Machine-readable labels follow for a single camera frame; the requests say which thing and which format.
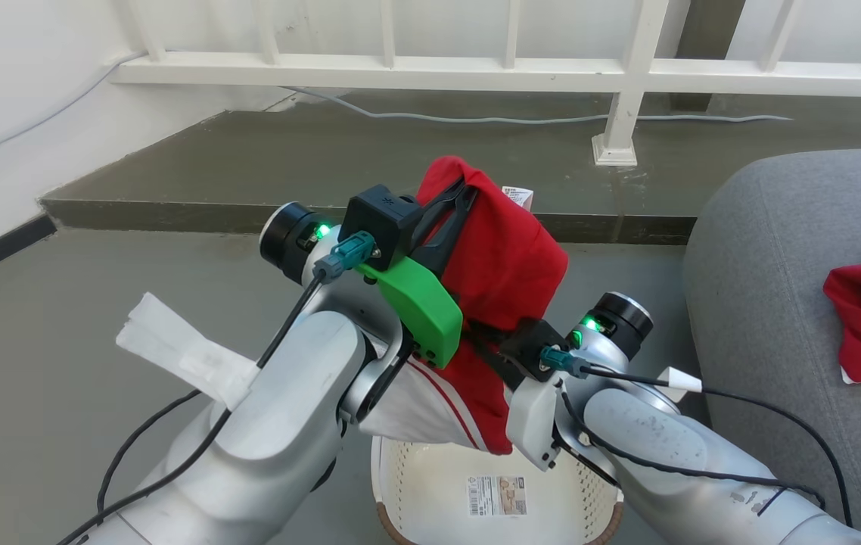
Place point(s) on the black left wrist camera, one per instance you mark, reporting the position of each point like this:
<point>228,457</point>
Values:
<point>377,219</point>

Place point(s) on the white tape flag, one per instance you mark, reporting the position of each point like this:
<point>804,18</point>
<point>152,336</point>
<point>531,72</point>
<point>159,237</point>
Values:
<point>181,348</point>
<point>680,380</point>

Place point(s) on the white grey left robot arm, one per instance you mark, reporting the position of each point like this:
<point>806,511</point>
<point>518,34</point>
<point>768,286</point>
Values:
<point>279,439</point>

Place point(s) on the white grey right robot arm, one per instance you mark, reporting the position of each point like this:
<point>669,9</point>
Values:
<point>672,462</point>

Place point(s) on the red garment with striped white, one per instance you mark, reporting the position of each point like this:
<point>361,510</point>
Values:
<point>506,265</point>

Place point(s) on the dark grey pillar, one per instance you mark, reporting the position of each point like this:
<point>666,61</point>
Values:
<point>707,45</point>

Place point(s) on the white railing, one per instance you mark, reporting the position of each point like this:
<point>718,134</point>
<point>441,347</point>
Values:
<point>400,72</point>

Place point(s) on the grey fabric sofa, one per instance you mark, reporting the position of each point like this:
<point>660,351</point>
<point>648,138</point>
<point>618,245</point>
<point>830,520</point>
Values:
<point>771,303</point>

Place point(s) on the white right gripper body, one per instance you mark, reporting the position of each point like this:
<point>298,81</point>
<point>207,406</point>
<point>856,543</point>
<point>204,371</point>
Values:
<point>535,420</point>

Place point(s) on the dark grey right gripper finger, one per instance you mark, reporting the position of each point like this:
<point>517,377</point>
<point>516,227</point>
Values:
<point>491,359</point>

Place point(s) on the white perforated laundry basket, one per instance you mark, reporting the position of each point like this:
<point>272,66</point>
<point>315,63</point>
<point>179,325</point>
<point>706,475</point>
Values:
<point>430,492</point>

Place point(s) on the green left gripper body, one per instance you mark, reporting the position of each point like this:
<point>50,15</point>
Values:
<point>423,310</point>

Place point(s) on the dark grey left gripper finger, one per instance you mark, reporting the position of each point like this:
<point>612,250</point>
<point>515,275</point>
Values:
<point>449,238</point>
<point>438,208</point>

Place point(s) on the printed label sticker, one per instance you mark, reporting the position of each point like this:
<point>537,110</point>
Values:
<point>496,496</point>

